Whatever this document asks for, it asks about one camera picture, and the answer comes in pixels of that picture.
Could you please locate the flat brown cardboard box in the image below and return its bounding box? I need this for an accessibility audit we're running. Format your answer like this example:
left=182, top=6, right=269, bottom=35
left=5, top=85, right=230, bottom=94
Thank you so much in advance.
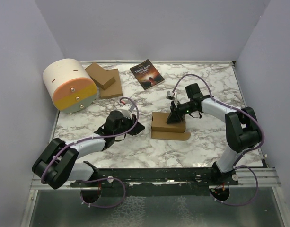
left=99, top=69, right=123, bottom=99

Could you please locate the dark paperback book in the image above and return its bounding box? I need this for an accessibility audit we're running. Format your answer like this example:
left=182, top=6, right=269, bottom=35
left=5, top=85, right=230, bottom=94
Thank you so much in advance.
left=130, top=59, right=165, bottom=90

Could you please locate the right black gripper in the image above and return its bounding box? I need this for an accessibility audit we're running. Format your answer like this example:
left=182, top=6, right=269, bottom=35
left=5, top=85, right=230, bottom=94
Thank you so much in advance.
left=167, top=100, right=196, bottom=124

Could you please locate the folded brown cardboard box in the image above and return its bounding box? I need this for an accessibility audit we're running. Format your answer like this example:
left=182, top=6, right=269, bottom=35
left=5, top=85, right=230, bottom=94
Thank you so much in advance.
left=85, top=63, right=115, bottom=90

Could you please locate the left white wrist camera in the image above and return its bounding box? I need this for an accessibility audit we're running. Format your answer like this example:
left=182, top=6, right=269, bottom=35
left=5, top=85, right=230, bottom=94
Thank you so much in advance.
left=121, top=102, right=135, bottom=119

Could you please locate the purple cable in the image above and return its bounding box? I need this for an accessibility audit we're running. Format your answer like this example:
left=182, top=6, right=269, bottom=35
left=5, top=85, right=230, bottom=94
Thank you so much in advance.
left=172, top=74, right=265, bottom=207
left=40, top=97, right=140, bottom=209

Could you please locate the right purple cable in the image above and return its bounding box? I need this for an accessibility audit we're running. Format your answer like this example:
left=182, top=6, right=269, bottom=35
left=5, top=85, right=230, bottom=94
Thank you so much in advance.
left=172, top=74, right=265, bottom=207

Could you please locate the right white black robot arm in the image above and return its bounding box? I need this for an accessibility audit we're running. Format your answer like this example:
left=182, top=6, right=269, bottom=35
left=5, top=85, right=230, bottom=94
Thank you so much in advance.
left=167, top=83, right=264, bottom=185

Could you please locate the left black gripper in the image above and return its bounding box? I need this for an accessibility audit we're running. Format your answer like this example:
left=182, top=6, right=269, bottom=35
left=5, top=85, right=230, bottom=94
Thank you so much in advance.
left=114, top=113, right=145, bottom=137

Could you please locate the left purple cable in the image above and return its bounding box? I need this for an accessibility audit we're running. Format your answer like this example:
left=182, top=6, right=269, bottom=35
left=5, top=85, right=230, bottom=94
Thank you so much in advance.
left=40, top=97, right=140, bottom=209

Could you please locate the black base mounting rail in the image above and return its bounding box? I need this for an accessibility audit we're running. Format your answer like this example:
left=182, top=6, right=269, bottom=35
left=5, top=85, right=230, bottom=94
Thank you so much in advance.
left=71, top=167, right=238, bottom=197

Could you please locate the cream orange cylindrical drawer unit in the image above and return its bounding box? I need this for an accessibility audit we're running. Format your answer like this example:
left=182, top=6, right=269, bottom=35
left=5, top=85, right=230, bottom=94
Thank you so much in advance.
left=43, top=59, right=97, bottom=114

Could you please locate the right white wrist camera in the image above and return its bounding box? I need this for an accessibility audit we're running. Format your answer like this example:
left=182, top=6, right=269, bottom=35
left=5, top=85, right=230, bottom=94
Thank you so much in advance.
left=166, top=90, right=178, bottom=106

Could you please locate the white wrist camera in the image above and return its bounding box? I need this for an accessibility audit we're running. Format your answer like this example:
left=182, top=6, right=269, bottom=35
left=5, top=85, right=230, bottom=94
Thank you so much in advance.
left=166, top=90, right=178, bottom=106
left=121, top=102, right=135, bottom=119

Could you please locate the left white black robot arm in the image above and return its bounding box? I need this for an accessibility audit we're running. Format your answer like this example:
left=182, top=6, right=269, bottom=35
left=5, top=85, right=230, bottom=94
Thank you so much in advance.
left=32, top=110, right=145, bottom=189

